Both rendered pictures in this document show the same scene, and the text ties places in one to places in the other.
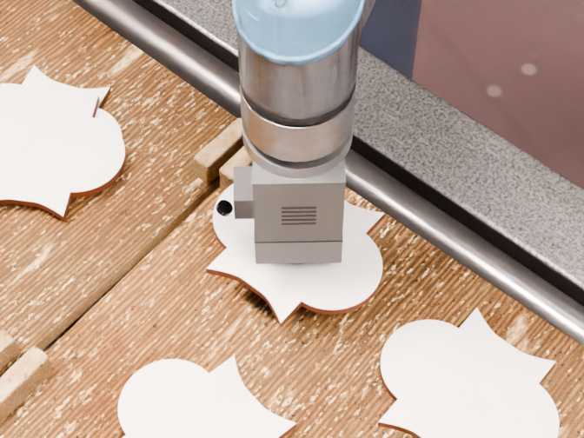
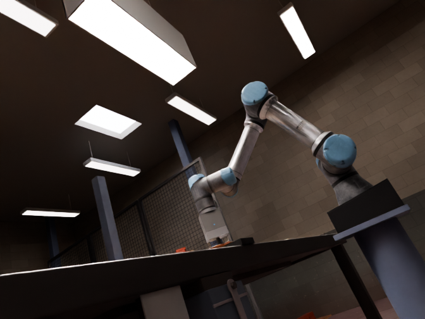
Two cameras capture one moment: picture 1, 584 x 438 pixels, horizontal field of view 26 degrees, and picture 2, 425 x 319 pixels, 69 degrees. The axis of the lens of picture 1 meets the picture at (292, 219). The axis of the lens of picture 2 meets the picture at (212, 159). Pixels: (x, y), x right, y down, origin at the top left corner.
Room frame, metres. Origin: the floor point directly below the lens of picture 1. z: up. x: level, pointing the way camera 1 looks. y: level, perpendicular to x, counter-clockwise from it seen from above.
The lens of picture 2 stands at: (0.33, -1.22, 0.80)
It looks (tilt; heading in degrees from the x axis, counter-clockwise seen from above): 24 degrees up; 77
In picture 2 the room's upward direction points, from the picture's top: 22 degrees counter-clockwise
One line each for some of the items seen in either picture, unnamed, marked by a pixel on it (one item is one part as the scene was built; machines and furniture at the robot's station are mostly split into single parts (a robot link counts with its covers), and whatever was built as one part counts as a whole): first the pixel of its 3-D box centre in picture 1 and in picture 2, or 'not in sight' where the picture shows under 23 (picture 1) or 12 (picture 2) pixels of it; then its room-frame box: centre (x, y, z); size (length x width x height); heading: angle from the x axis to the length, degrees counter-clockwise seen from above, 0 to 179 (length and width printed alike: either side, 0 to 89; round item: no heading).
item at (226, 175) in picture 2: not in sight; (222, 180); (0.62, -0.02, 1.23); 0.11 x 0.11 x 0.08; 70
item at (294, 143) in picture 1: (297, 99); (206, 206); (0.52, 0.00, 1.16); 0.08 x 0.08 x 0.05
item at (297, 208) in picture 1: (281, 168); (212, 225); (0.52, 0.01, 1.08); 0.10 x 0.09 x 0.16; 91
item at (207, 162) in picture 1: (223, 150); not in sight; (0.63, 0.06, 0.95); 0.06 x 0.02 x 0.03; 139
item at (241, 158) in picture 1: (248, 161); not in sight; (0.62, 0.04, 0.95); 0.06 x 0.02 x 0.03; 140
